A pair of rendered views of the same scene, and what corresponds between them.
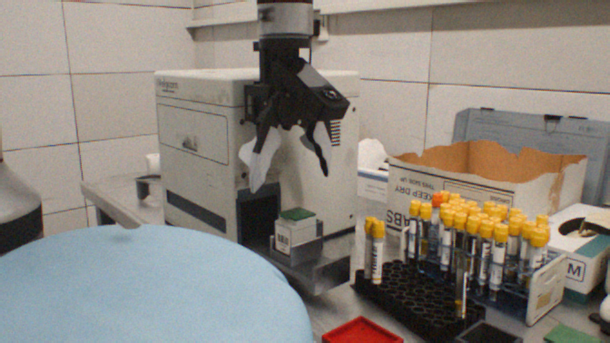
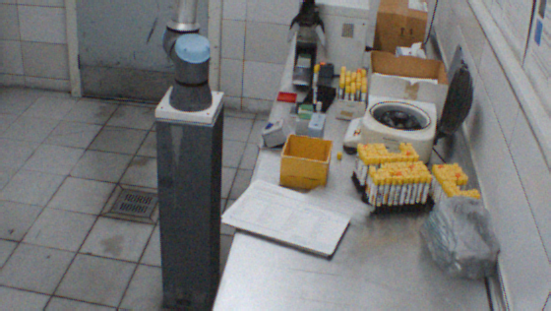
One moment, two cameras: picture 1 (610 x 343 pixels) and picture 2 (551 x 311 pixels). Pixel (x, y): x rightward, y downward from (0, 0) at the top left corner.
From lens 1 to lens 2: 2.00 m
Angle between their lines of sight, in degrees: 45
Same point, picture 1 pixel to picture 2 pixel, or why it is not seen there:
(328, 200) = (343, 60)
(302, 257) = (300, 71)
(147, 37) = not seen: outside the picture
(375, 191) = not seen: hidden behind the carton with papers
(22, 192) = (194, 27)
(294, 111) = not seen: hidden behind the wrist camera
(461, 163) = (432, 71)
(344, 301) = (303, 91)
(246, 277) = (202, 43)
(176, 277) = (196, 41)
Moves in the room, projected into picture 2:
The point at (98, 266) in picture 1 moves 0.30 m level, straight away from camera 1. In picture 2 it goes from (191, 37) to (230, 14)
